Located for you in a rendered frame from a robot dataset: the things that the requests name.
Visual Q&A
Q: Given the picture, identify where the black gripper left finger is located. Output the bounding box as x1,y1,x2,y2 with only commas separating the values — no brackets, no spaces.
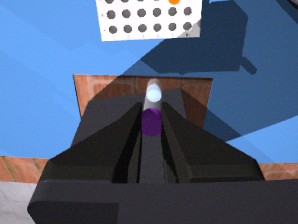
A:
37,102,142,184

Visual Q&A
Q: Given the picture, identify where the blue bench mat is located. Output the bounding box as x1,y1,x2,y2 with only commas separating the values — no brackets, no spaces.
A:
0,0,298,163

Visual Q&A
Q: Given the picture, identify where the white tube rack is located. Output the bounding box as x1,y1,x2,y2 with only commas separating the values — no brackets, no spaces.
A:
96,0,202,41

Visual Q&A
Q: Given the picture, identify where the orange-capped tube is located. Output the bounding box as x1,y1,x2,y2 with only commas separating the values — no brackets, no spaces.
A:
168,0,180,5

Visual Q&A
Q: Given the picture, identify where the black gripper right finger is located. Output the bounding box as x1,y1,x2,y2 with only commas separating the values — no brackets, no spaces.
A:
161,102,265,183

